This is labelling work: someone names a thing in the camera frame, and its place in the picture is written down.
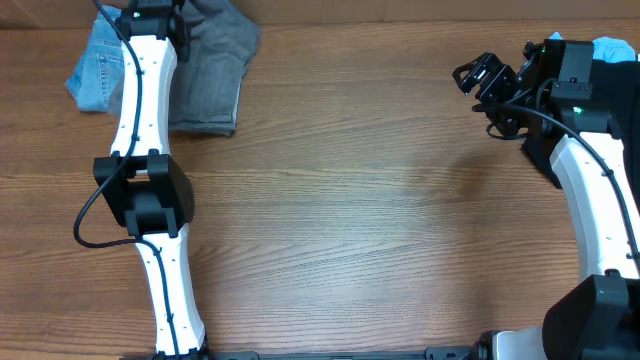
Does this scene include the grey shorts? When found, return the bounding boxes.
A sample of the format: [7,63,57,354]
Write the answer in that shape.
[107,0,262,137]

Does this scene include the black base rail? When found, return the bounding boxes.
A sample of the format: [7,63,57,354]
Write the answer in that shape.
[206,344,493,360]

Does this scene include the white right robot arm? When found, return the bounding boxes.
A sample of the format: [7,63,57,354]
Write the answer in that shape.
[453,35,639,359]

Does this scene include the light blue garment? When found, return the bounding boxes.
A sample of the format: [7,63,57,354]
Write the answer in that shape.
[547,31,639,64]

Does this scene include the folded blue jeans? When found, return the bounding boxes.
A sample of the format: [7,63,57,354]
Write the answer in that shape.
[65,12,124,115]

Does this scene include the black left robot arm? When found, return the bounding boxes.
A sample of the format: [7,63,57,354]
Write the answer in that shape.
[93,0,208,359]

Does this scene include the black t-shirt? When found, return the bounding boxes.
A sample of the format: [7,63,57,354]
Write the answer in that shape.
[533,60,639,200]

